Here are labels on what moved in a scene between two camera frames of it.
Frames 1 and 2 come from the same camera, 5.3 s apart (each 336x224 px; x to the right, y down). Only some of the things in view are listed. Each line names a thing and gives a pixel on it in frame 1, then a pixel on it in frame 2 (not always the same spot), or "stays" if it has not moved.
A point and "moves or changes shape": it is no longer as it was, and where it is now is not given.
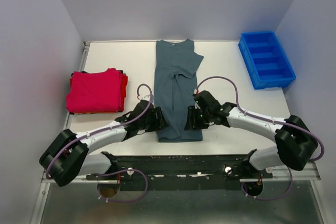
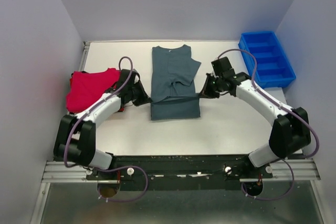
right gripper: [192, 121] -> [207, 93]
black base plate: [177, 173] stays
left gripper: [159, 123] -> [144, 98]
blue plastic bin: [264, 60] stays
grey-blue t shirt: [176, 65] moves or changes shape
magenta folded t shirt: [97, 92] stays
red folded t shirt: [101, 92] stays
